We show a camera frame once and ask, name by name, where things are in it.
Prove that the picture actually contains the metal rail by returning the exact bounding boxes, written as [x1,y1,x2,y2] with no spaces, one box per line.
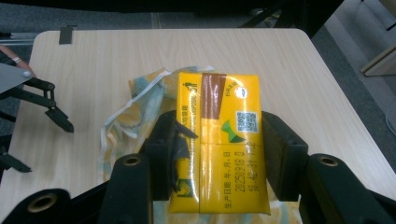
[0,32,39,47]

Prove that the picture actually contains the grey tape strip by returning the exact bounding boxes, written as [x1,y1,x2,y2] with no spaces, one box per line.
[58,25,75,46]

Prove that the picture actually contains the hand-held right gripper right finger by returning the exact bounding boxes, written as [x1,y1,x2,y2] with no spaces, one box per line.
[261,110,310,203]

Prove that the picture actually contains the beige furniture edge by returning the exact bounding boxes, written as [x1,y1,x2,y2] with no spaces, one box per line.
[360,42,396,77]

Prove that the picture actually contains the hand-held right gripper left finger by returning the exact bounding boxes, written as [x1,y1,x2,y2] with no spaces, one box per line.
[143,110,200,202]

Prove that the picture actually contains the black stand legs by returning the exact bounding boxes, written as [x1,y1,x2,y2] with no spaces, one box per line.
[238,0,345,30]

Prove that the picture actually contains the lemon print cloth bag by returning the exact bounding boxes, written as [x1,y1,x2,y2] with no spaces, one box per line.
[98,64,304,224]

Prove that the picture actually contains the yellow tissue packet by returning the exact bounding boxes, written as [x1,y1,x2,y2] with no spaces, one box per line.
[168,71,272,216]

